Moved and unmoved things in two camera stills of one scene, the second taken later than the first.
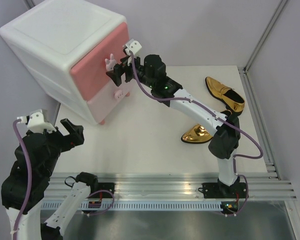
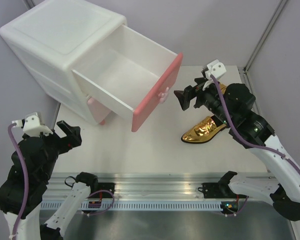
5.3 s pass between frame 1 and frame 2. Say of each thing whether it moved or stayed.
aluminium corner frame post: stayed
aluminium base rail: stayed
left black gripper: stayed
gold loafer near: stayed
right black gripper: moved
